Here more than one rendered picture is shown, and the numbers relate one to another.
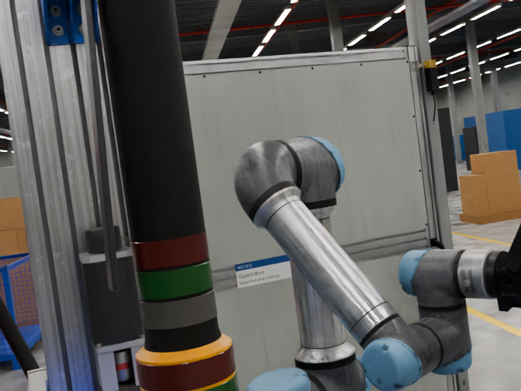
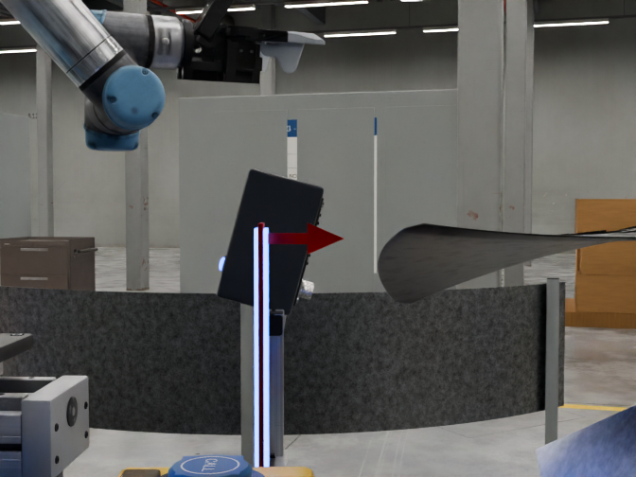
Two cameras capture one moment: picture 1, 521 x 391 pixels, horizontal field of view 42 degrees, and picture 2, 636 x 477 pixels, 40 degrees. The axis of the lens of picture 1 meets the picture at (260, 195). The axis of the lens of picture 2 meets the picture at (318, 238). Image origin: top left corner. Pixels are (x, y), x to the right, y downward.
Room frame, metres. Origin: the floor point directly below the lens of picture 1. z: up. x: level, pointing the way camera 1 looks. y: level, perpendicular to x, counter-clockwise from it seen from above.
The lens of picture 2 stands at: (0.33, 0.78, 1.21)
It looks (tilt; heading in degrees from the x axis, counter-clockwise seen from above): 2 degrees down; 292
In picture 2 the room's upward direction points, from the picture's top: straight up
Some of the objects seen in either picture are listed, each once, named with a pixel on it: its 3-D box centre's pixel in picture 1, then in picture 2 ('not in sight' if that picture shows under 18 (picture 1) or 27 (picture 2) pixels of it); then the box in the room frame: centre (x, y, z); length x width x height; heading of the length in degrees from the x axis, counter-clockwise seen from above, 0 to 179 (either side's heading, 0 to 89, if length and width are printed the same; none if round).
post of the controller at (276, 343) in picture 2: not in sight; (273, 383); (0.83, -0.31, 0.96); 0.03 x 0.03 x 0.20; 23
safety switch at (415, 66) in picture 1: (426, 91); not in sight; (2.51, -0.66, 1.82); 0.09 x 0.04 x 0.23; 113
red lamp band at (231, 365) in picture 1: (186, 362); not in sight; (0.30, 0.04, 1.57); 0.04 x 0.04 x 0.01
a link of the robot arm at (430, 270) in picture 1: (437, 275); (110, 41); (1.06, -0.26, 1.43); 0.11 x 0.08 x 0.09; 45
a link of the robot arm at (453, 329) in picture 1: (439, 337); (114, 110); (1.05, -0.25, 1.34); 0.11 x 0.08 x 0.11; 135
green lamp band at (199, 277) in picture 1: (174, 278); not in sight; (0.30, 0.04, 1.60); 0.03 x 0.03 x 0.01
